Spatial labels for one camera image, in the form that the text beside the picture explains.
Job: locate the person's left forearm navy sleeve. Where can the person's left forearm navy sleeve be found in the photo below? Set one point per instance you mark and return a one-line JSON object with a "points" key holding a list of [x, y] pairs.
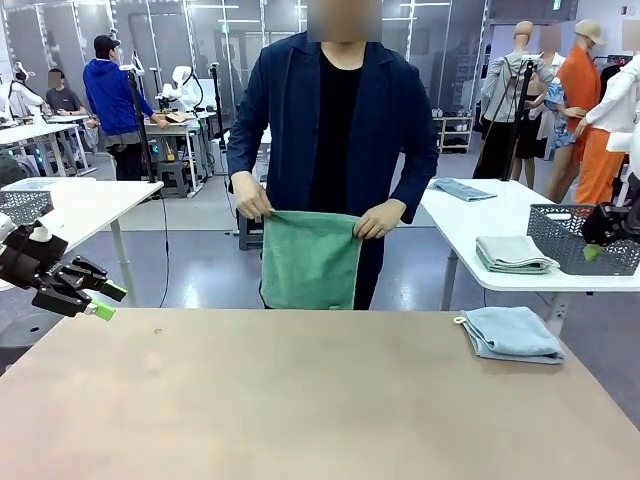
{"points": [[417, 165]]}

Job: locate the white metal workbench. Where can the white metal workbench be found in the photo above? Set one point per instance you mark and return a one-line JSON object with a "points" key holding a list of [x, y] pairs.
{"points": [[175, 145]]}

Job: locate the long white work table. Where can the long white work table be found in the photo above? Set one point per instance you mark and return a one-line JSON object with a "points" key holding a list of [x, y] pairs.
{"points": [[35, 131]]}

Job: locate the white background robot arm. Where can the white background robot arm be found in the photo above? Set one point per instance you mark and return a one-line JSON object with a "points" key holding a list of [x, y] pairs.
{"points": [[182, 90], [22, 95]]}

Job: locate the black camera stand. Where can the black camera stand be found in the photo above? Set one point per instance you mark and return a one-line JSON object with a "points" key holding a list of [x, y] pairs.
{"points": [[216, 100]]}

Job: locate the person's right hand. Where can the person's right hand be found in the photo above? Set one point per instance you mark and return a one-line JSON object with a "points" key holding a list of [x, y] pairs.
{"points": [[252, 197]]}

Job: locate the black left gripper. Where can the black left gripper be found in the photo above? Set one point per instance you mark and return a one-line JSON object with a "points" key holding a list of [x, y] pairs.
{"points": [[30, 260]]}

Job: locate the white table with rounded corners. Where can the white table with rounded corners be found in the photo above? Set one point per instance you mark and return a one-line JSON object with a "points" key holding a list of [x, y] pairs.
{"points": [[95, 205], [480, 220]]}

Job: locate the figure in blue floral dress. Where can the figure in blue floral dress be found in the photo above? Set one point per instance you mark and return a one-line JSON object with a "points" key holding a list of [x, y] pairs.
{"points": [[557, 110]]}

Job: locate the green towel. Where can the green towel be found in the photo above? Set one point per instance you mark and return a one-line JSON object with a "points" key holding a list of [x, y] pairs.
{"points": [[310, 260]]}

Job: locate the folded grey white towel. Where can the folded grey white towel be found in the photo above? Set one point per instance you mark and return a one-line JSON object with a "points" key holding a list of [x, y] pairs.
{"points": [[515, 252]]}

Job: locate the person in black t-shirt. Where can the person in black t-shirt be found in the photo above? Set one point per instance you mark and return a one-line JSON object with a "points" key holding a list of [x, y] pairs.
{"points": [[62, 100]]}

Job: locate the wooden shoe shelf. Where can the wooden shoe shelf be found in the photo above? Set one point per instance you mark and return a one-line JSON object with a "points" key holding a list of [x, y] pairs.
{"points": [[455, 135]]}

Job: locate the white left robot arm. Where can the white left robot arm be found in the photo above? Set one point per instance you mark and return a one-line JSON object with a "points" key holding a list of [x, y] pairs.
{"points": [[5, 227]]}

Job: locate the person's left hand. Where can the person's left hand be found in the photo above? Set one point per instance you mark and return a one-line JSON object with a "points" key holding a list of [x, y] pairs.
{"points": [[377, 222]]}

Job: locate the mannequin in grey shirt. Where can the mannequin in grey shirt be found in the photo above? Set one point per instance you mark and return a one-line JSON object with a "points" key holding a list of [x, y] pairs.
{"points": [[500, 85]]}

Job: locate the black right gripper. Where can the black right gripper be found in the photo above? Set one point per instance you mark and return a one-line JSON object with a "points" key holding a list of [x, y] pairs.
{"points": [[612, 222]]}

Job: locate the person in navy jacket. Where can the person in navy jacket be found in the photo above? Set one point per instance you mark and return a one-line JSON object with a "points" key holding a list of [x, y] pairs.
{"points": [[340, 125]]}

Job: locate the black tripod with white camera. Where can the black tripod with white camera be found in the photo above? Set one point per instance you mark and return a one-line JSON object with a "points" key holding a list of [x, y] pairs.
{"points": [[142, 125]]}

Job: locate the mannequin white top orange trousers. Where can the mannequin white top orange trousers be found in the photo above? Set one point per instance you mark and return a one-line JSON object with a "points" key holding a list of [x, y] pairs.
{"points": [[600, 170]]}

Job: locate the light blue towel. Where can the light blue towel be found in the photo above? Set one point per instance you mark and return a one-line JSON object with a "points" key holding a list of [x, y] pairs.
{"points": [[515, 335]]}

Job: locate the person in blue hoodie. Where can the person in blue hoodie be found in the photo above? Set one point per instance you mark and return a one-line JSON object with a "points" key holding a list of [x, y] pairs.
{"points": [[112, 95]]}

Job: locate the open cardboard box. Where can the open cardboard box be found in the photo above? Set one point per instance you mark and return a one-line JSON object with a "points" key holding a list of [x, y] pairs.
{"points": [[176, 118]]}

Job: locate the mannequin orange jacket tan cap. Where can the mannequin orange jacket tan cap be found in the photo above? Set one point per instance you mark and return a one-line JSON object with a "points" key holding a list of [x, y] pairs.
{"points": [[582, 90]]}

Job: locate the white box cabinet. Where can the white box cabinet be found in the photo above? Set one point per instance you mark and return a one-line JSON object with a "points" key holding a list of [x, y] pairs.
{"points": [[220, 157]]}

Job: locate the grey lattice plastic basket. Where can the grey lattice plastic basket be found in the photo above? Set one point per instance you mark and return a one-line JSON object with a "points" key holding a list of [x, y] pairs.
{"points": [[25, 205], [555, 240]]}

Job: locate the person's right forearm navy sleeve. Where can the person's right forearm navy sleeve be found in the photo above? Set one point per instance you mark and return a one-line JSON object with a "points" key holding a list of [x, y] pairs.
{"points": [[240, 145]]}

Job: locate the blue grey towel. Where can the blue grey towel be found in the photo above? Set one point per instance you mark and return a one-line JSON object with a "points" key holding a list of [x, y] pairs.
{"points": [[465, 189]]}

